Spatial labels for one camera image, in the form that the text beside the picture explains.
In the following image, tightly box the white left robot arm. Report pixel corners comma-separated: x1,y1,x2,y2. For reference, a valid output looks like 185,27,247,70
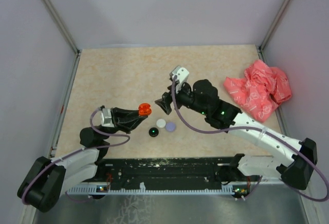
17,103,152,212

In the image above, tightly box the white earbud charging case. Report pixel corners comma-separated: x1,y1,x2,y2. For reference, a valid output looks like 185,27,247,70
156,119,167,128

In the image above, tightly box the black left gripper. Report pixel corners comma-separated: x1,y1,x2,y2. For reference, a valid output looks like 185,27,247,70
102,106,148,140

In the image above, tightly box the pink crumpled plastic bag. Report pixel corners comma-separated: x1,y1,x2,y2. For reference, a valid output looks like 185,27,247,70
224,60,292,123

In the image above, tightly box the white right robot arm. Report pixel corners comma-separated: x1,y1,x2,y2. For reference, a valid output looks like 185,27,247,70
155,79,318,190

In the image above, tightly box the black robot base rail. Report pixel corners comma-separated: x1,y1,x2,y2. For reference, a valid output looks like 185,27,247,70
67,157,259,199

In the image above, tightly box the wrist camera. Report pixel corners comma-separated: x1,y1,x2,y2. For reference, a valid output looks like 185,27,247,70
169,65,190,94
101,108,114,127

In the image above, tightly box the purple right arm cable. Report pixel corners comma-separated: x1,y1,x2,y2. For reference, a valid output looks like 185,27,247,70
171,76,329,202

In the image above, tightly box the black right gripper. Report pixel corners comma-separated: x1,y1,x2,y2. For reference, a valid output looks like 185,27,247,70
155,79,209,116

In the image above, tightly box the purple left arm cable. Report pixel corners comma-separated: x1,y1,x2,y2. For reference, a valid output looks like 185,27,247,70
21,108,131,206

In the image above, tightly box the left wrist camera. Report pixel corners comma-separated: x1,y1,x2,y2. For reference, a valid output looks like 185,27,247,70
101,108,114,127

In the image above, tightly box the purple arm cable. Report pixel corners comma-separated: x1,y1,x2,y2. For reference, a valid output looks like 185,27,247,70
21,108,131,206
171,76,329,202

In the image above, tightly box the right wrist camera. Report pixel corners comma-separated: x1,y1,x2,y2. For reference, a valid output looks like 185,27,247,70
169,65,190,94

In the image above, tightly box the purple earbud charging case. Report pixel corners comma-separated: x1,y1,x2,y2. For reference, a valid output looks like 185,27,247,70
165,122,176,132

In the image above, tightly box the orange earbud charging case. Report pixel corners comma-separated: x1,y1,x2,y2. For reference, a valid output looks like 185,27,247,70
138,103,152,116

